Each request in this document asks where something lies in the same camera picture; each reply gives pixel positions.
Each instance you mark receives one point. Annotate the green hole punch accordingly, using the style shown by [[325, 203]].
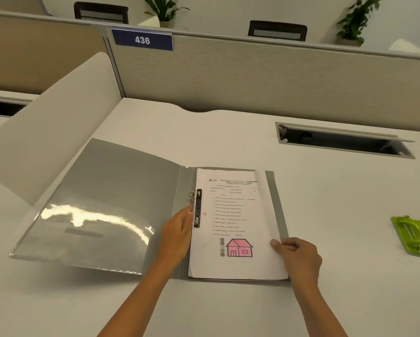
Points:
[[415, 235]]

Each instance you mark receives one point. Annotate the brown partition panel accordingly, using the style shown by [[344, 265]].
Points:
[[38, 56]]

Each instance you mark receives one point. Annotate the person's left forearm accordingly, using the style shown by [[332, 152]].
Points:
[[136, 305]]

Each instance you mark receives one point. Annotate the beige fabric partition panel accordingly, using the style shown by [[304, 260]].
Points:
[[266, 77]]

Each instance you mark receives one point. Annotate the white side divider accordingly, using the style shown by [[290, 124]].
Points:
[[48, 136], [408, 47], [149, 22]]

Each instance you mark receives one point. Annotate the blue desk number sign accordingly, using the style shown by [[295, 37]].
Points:
[[142, 40]]

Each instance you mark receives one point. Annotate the potted long-leaf plant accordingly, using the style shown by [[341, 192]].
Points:
[[164, 10]]

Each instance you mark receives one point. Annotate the potted small-leaf plant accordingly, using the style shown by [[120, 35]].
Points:
[[357, 21]]

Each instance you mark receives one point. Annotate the person's right forearm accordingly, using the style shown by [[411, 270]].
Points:
[[322, 312]]

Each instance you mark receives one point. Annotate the person's right hand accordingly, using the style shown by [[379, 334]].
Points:
[[303, 263]]

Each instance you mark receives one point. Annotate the white paper pink house drawing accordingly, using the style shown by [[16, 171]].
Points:
[[262, 221]]

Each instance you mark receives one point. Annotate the person's left hand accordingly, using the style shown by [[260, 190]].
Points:
[[174, 242]]

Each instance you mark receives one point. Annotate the black mesh office chair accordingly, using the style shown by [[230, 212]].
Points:
[[277, 31], [101, 13]]

